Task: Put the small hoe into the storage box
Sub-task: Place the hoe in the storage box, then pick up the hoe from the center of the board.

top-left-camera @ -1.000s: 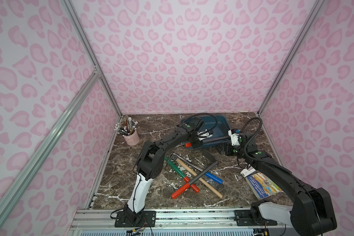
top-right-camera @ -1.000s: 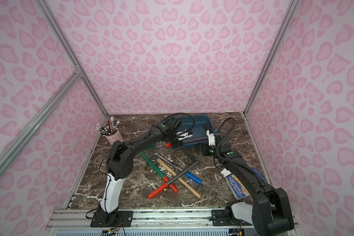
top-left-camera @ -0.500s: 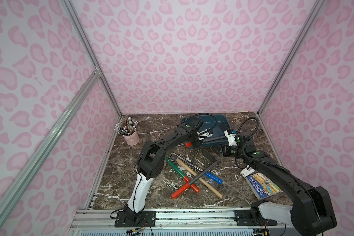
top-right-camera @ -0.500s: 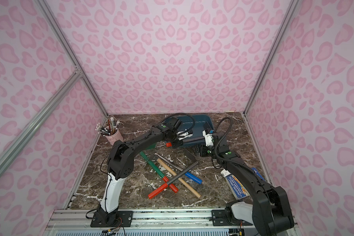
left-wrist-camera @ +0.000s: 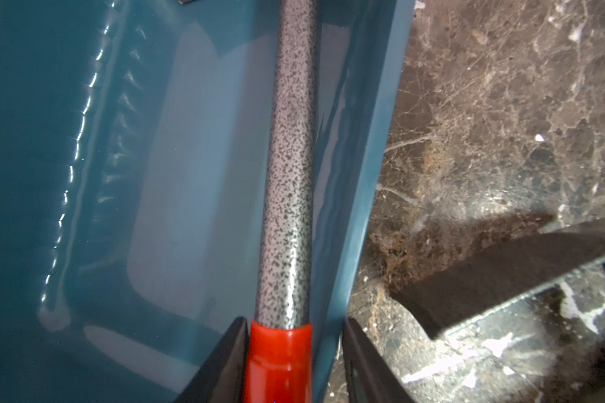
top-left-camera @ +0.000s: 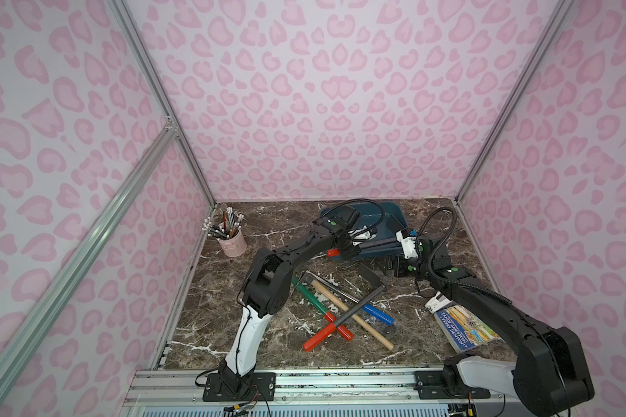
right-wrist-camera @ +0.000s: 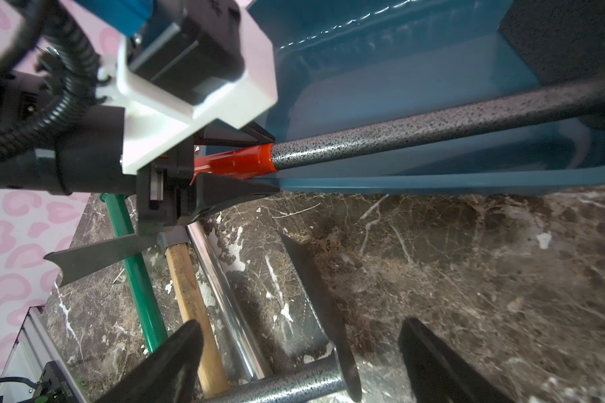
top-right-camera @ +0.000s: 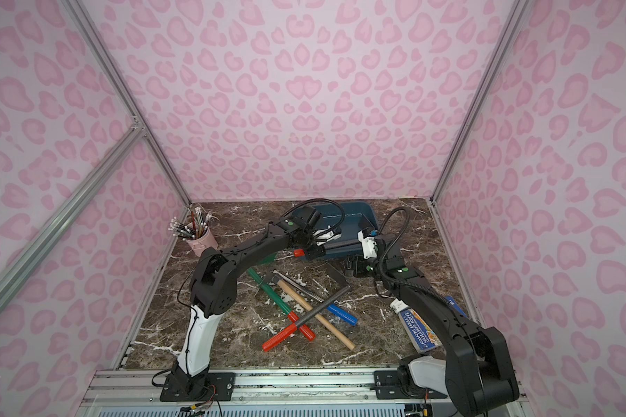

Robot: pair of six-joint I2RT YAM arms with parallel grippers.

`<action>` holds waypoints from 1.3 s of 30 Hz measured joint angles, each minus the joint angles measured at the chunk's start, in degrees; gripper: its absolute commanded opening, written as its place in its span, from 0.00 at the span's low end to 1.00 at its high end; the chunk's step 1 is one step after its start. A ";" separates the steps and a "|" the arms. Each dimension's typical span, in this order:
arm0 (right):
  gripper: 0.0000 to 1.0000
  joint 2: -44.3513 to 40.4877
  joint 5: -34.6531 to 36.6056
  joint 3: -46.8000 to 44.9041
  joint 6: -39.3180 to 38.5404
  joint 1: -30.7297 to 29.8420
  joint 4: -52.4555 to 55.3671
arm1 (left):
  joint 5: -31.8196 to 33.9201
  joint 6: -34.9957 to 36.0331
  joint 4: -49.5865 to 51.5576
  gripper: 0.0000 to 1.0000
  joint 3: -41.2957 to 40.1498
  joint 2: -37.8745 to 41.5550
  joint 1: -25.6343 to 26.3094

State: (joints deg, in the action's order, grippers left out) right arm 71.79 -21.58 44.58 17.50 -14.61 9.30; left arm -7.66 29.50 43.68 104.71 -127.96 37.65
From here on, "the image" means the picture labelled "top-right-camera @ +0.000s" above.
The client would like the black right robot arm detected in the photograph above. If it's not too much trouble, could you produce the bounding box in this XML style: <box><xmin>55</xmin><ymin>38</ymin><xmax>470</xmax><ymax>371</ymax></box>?
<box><xmin>355</xmin><ymin>217</ymin><xmax>520</xmax><ymax>416</ymax></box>

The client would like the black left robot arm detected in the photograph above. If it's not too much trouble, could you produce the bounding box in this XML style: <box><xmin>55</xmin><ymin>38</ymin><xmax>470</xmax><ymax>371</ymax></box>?
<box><xmin>171</xmin><ymin>198</ymin><xmax>346</xmax><ymax>379</ymax></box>

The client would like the teal plastic storage box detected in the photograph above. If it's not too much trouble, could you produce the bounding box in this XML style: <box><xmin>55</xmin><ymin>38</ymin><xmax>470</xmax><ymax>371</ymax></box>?
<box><xmin>310</xmin><ymin>201</ymin><xmax>378</xmax><ymax>261</ymax></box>

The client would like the pink pen cup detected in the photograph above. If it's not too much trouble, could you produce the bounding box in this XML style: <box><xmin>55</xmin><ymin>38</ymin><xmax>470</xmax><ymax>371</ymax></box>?
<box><xmin>187</xmin><ymin>229</ymin><xmax>218</xmax><ymax>257</ymax></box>

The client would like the blue printed booklet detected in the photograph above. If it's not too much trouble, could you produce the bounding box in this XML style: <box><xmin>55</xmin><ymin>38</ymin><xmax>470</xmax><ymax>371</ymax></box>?
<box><xmin>390</xmin><ymin>300</ymin><xmax>443</xmax><ymax>354</ymax></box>

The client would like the pens bundle in cup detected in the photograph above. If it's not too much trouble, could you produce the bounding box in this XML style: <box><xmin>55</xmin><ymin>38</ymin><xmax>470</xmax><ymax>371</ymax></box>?
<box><xmin>168</xmin><ymin>205</ymin><xmax>212</xmax><ymax>241</ymax></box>

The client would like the wooden handled tool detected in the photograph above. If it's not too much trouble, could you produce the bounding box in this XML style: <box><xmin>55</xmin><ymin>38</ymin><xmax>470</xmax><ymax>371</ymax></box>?
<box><xmin>276</xmin><ymin>280</ymin><xmax>356</xmax><ymax>350</ymax></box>

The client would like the blue handled metal tool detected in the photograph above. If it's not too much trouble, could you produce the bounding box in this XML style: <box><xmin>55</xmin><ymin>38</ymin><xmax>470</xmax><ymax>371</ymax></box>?
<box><xmin>272</xmin><ymin>269</ymin><xmax>359</xmax><ymax>327</ymax></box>

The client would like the green handled garden tool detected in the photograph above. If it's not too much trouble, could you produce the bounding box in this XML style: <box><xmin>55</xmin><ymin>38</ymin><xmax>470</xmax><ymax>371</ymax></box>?
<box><xmin>247</xmin><ymin>269</ymin><xmax>316</xmax><ymax>351</ymax></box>

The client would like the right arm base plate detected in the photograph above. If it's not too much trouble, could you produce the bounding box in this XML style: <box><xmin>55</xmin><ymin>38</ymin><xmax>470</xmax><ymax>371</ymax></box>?
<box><xmin>370</xmin><ymin>369</ymin><xmax>448</xmax><ymax>400</ymax></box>

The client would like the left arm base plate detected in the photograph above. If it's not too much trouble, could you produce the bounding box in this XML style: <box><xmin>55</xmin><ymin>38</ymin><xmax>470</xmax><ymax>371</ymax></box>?
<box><xmin>159</xmin><ymin>368</ymin><xmax>236</xmax><ymax>403</ymax></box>

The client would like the aluminium front rail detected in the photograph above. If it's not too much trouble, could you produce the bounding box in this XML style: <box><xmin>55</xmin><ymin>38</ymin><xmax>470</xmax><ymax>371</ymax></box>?
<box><xmin>77</xmin><ymin>364</ymin><xmax>528</xmax><ymax>417</ymax></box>

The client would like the left aluminium frame strut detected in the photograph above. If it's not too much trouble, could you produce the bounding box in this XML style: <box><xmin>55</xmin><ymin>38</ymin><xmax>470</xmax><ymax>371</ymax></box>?
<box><xmin>0</xmin><ymin>123</ymin><xmax>144</xmax><ymax>314</ymax></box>

